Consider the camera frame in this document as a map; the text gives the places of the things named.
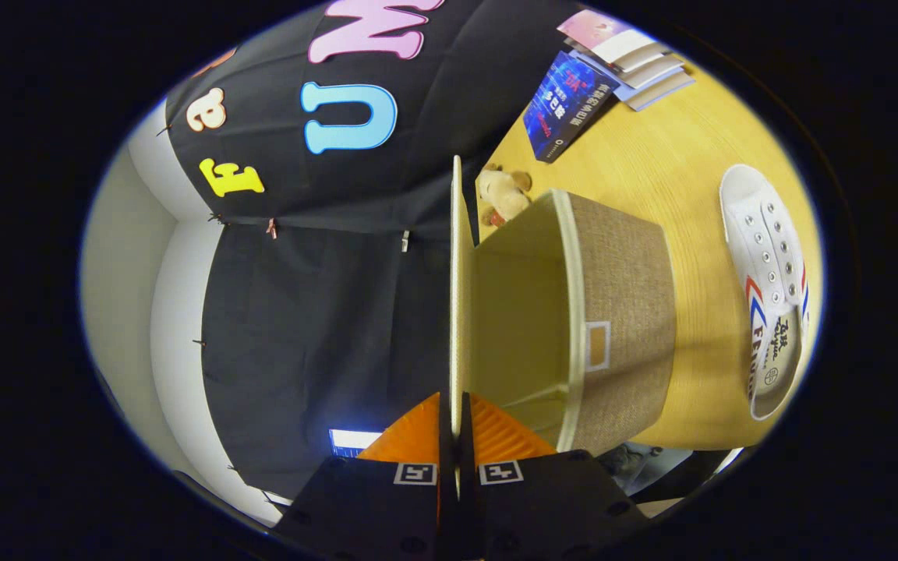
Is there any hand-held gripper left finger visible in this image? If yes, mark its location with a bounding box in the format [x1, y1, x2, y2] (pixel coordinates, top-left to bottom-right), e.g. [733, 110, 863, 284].
[274, 392, 458, 561]

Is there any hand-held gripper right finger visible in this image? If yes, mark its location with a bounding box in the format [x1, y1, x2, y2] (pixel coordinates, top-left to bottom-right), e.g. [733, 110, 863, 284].
[458, 392, 652, 561]

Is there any beige fabric storage box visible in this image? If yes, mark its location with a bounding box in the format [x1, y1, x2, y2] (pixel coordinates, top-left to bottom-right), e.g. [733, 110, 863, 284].
[449, 156, 677, 457]

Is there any white canvas shoe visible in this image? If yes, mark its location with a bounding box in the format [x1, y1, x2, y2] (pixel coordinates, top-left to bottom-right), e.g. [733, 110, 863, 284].
[719, 164, 810, 422]

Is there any brown plush toy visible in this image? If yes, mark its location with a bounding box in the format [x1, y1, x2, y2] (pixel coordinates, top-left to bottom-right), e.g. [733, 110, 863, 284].
[476, 164, 533, 227]

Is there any dark blue book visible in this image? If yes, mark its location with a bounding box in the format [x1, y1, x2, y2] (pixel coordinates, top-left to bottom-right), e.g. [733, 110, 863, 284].
[523, 51, 621, 163]

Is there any light blue cover book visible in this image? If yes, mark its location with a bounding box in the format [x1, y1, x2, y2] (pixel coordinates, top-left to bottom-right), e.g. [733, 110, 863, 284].
[620, 66, 695, 111]

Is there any white paperback book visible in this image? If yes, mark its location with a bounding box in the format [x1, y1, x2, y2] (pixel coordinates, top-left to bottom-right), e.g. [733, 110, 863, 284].
[613, 43, 676, 83]

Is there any pink cover book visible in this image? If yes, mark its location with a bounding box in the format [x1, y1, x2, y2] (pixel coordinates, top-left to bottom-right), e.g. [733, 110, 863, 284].
[557, 9, 656, 63]

